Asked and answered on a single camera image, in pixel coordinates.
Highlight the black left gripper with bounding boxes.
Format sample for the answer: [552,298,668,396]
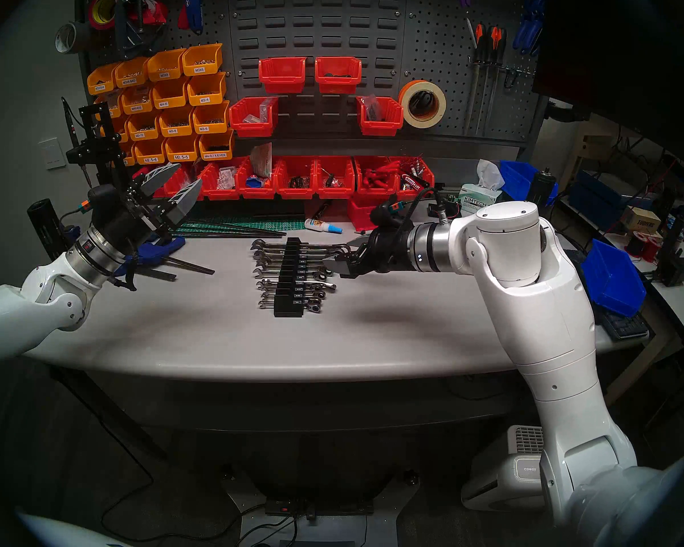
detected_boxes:
[88,163,203,250]

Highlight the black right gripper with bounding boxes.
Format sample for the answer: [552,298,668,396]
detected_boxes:
[322,207,414,279]

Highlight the black wrench holder case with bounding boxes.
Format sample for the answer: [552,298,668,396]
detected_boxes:
[274,237,304,317]

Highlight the yellow screw bin M2.5-5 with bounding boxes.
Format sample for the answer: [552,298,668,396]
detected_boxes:
[164,133,200,163]

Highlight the yellow screw bin M2.5-6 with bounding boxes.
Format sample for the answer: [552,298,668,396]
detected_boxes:
[132,137,167,166]

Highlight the blue bar clamp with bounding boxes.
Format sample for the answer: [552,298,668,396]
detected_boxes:
[114,235,214,283]

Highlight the yellow screw bin M4-0.7 hex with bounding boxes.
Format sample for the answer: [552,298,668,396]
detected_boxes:
[198,128,235,161]

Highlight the green cutting mat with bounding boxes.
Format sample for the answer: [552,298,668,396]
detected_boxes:
[174,218,307,237]

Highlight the yellow screw bin M3-8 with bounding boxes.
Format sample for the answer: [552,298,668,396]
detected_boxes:
[158,105,195,138]

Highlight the yellow screw bin M3-12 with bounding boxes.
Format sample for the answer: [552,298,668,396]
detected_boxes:
[126,112,161,141]

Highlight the yellow screw bin M3-6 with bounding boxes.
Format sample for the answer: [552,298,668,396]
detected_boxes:
[192,100,230,134]

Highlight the black articulated holder stand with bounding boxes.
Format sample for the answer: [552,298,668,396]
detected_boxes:
[61,97,127,189]

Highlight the tall clear parts bag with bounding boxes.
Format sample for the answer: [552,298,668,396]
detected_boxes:
[250,142,273,179]

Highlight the yellow screw bin M4-6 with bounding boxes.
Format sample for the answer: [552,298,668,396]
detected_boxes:
[151,77,190,109]

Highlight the yellow screw bin M3-4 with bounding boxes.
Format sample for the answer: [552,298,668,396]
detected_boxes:
[186,72,227,106]

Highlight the black ribbed cylinder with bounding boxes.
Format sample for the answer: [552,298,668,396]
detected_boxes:
[27,198,72,262]

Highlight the Kimtech tissue box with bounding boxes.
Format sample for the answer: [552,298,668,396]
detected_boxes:
[458,183,503,213]

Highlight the white tissue sheet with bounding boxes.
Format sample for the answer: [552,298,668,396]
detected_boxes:
[476,158,505,190]

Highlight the black hanging clamp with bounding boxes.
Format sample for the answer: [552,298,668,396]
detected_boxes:
[114,0,169,59]

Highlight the beige masking tape roll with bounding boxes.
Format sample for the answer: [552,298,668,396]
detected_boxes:
[398,79,447,129]

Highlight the red hanging tool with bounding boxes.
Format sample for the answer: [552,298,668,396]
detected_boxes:
[127,0,169,27]

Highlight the grey tape roll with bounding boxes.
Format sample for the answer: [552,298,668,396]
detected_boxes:
[54,21,92,55]

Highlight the blue plastic bin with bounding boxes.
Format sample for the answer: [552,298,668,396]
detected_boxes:
[580,238,646,317]
[499,160,559,206]

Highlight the red yellow tape roll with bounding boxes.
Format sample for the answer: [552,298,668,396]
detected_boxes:
[87,0,123,31]

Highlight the black ribbed bottle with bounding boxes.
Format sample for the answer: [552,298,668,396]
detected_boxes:
[530,167,557,207]

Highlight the orange black screwdriver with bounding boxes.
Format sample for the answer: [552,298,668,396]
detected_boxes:
[490,27,509,135]
[465,22,487,136]
[482,26,499,135]

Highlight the black power strip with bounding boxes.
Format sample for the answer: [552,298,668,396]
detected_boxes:
[264,496,375,518]

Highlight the dark blue storage bin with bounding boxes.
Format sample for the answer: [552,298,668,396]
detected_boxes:
[568,170,653,216]

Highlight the white air purifier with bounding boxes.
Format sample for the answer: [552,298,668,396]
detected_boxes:
[462,425,548,512]

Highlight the black keyboard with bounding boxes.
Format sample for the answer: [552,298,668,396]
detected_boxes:
[592,304,650,340]

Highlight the small cardboard box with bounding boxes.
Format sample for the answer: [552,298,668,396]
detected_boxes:
[621,206,662,235]

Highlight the black monitor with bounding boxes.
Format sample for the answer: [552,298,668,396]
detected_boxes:
[533,0,684,170]

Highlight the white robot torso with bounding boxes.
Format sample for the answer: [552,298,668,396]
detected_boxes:
[18,513,131,547]

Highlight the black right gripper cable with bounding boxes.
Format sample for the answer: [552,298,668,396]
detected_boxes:
[390,187,439,244]

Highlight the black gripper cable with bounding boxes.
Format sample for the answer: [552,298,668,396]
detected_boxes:
[60,201,140,293]
[390,187,439,244]

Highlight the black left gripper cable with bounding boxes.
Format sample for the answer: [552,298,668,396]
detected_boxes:
[60,201,140,293]

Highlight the white light switch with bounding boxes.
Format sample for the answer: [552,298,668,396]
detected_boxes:
[38,137,64,171]

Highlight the grey tool wall panel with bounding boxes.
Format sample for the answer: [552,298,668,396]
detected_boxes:
[77,0,548,153]

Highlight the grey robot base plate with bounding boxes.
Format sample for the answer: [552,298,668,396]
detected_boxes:
[222,469,422,547]

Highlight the blue handled pliers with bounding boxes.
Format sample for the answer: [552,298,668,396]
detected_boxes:
[512,0,546,56]

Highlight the black floor cable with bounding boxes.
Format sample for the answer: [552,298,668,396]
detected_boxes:
[100,409,297,547]

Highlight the red wire spool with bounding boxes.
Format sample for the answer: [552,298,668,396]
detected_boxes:
[627,230,665,263]

